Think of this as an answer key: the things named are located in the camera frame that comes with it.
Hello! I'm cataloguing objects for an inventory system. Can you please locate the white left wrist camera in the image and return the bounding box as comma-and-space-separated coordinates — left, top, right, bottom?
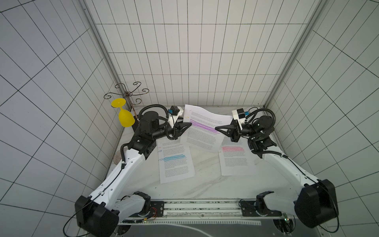
168, 106, 184, 124

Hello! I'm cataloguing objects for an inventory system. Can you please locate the copper wire glass holder stand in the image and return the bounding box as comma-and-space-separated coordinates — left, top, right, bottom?
104, 82, 150, 131

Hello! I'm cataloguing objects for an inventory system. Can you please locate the purple highlighted paper document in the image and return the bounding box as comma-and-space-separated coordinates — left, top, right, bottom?
180, 105, 233, 153

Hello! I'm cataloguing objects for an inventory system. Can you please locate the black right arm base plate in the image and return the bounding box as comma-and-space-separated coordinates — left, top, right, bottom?
238, 199, 282, 217

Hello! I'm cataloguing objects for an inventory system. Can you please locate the pink glass bowl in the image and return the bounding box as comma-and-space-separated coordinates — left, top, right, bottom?
113, 151, 122, 165

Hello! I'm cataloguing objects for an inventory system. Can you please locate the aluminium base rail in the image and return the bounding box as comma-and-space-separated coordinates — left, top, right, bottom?
127, 198, 296, 222

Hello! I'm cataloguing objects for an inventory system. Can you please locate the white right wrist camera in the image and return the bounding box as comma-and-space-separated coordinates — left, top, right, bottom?
232, 108, 250, 125

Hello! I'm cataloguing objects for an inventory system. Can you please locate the yellow plastic wine glass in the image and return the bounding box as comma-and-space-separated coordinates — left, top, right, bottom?
111, 98, 135, 127

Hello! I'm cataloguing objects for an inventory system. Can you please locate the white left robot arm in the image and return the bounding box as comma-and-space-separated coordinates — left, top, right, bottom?
75, 104, 191, 237

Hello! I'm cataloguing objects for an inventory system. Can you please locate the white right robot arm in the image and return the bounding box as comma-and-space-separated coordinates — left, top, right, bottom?
215, 115, 339, 228

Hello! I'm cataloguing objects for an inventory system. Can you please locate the blue highlighted paper document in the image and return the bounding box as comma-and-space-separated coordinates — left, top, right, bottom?
157, 137, 195, 184

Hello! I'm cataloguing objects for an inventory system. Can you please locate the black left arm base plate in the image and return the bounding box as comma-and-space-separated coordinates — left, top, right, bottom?
147, 201, 165, 218

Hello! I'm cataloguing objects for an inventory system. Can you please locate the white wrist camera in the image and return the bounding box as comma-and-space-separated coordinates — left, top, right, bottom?
168, 106, 184, 124
232, 108, 250, 125

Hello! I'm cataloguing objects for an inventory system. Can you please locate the pink highlighted paper document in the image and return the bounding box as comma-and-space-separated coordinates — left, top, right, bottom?
219, 137, 257, 176

